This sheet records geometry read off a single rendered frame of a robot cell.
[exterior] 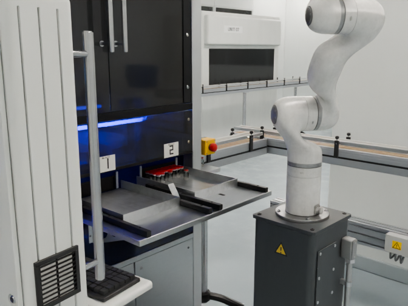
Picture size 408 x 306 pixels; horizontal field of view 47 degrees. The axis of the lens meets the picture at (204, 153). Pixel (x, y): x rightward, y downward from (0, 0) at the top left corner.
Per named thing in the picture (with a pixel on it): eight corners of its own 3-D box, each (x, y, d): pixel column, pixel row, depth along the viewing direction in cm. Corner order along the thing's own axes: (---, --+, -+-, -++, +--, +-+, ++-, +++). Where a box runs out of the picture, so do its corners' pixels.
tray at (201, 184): (136, 184, 201) (136, 176, 200) (180, 172, 220) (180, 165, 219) (195, 200, 178) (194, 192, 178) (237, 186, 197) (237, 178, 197)
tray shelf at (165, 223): (54, 210, 173) (54, 206, 173) (187, 174, 224) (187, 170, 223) (139, 246, 142) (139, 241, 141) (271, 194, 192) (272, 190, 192)
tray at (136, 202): (65, 203, 176) (65, 193, 175) (121, 187, 195) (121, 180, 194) (123, 224, 154) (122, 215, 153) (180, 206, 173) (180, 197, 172)
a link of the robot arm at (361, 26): (283, 113, 170) (325, 112, 173) (292, 138, 162) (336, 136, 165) (328, -12, 132) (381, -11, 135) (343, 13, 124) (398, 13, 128)
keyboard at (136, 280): (10, 263, 143) (10, 256, 142) (48, 248, 154) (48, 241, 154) (104, 303, 121) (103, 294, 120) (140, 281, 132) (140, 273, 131)
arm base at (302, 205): (339, 214, 170) (342, 164, 166) (311, 227, 157) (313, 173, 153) (294, 201, 183) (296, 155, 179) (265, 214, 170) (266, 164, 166)
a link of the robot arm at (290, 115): (328, 167, 162) (331, 97, 157) (276, 169, 158) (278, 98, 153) (312, 159, 173) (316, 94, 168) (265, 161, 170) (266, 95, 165)
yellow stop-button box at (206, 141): (194, 153, 223) (194, 138, 222) (204, 150, 228) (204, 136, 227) (206, 155, 218) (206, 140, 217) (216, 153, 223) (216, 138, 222)
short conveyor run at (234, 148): (187, 176, 226) (187, 144, 222) (165, 171, 236) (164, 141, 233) (269, 154, 276) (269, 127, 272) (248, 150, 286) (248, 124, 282)
